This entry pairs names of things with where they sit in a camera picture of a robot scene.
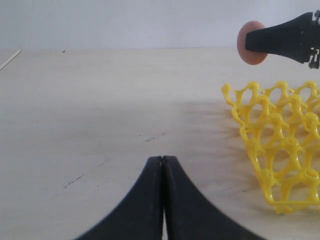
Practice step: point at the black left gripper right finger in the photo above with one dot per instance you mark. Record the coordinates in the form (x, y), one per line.
(189, 215)

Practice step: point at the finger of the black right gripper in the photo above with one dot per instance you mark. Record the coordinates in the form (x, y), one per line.
(297, 39)

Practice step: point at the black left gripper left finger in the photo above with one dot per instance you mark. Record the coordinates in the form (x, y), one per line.
(139, 216)

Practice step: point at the brown egg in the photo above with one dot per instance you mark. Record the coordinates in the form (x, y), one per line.
(249, 57)

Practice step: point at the yellow plastic egg tray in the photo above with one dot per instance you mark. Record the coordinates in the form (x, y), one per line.
(280, 129)

